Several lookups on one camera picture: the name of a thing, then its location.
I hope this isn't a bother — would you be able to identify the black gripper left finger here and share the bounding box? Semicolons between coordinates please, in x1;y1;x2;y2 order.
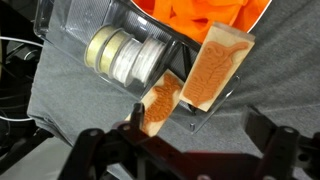
58;103;168;180

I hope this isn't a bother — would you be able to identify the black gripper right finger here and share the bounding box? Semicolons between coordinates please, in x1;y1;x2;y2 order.
241;105;320;180

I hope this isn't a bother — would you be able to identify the long rectangular wooden stamp box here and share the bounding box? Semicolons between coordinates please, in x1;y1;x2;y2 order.
179;21;256;113

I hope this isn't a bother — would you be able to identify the clear compartment container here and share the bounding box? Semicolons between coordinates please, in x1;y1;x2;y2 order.
33;0;243;135

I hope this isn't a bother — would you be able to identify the grey table cloth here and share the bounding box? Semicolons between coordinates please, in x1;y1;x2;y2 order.
26;0;320;180

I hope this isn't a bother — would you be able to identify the yellow ribbon spool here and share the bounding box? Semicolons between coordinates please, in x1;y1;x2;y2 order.
83;24;116;69
98;29;134;76

